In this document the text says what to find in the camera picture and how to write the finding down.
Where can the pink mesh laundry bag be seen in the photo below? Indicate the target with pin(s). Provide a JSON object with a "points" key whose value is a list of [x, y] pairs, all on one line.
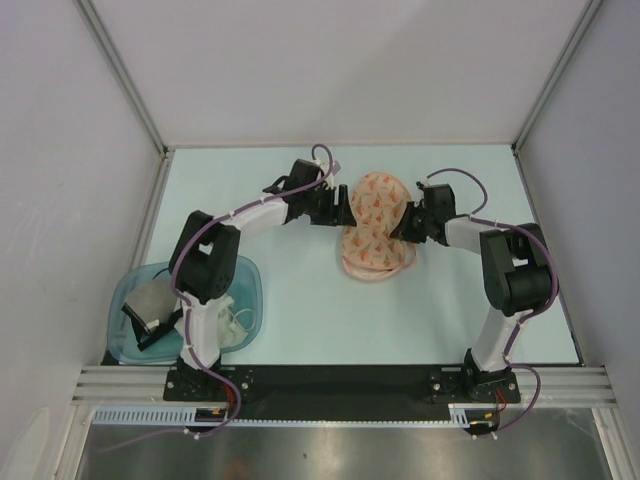
{"points": [[368, 252]]}

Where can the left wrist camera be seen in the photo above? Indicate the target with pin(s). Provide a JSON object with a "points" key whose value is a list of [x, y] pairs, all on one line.
{"points": [[329, 169]]}

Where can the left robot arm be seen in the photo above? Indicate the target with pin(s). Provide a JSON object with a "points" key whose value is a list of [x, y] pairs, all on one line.
{"points": [[203, 264]]}

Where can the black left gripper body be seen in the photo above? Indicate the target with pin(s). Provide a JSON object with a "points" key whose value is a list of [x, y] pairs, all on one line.
{"points": [[320, 206]]}

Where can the white slotted cable duct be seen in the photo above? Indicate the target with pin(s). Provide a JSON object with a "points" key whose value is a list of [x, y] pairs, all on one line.
{"points": [[192, 417]]}

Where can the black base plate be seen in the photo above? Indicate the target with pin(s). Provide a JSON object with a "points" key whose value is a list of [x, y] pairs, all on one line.
{"points": [[350, 390]]}

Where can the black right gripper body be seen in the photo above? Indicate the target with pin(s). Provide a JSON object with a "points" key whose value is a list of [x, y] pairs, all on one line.
{"points": [[427, 216]]}

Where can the grey bra in basin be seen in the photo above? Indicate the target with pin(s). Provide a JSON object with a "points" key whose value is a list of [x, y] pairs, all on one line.
{"points": [[153, 310]]}

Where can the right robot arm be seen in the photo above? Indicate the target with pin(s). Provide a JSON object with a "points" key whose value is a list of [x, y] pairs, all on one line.
{"points": [[519, 283]]}

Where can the blue plastic basin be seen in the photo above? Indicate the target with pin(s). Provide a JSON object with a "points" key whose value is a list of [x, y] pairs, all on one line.
{"points": [[246, 290]]}

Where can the white bra in basin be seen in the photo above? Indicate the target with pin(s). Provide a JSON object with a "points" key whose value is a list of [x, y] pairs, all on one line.
{"points": [[234, 327]]}

